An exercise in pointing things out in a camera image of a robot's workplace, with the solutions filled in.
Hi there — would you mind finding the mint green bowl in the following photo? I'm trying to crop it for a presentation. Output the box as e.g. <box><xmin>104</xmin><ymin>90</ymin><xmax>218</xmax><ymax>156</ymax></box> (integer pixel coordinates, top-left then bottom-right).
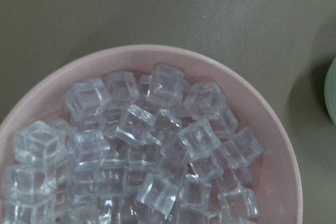
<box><xmin>324</xmin><ymin>59</ymin><xmax>335</xmax><ymax>124</ymax></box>

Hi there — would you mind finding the pink bowl of ice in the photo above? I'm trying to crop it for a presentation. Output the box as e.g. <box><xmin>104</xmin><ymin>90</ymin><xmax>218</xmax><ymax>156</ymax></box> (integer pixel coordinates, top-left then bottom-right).
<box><xmin>1</xmin><ymin>45</ymin><xmax>303</xmax><ymax>223</ymax></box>

